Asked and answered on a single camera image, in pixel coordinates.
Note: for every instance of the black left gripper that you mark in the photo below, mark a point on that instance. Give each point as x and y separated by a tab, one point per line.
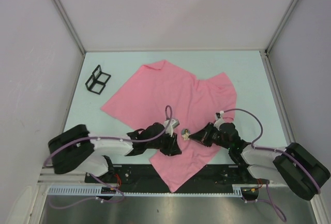
172	148

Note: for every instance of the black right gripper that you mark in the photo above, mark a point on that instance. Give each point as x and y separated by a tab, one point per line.
202	136

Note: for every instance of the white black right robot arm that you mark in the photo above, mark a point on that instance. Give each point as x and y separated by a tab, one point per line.
292	166

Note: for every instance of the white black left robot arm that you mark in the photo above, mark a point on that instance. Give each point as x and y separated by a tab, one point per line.
77	149

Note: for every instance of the round portrait pin badge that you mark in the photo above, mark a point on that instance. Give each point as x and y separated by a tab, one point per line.
185	132

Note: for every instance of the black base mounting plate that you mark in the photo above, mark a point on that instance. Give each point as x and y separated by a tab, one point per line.
209	179

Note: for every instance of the pink t-shirt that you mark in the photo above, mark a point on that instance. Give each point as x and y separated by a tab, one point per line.
143	98

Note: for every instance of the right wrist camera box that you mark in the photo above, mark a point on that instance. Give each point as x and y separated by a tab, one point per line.
219	119

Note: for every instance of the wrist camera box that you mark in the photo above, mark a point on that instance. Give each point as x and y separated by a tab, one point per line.
219	119
170	125

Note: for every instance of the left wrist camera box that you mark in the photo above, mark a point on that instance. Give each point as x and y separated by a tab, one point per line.
170	125

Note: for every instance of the white slotted cable duct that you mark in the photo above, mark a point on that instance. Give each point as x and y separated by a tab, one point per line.
103	191

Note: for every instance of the black wire frame box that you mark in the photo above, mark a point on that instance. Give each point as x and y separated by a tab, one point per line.
96	83

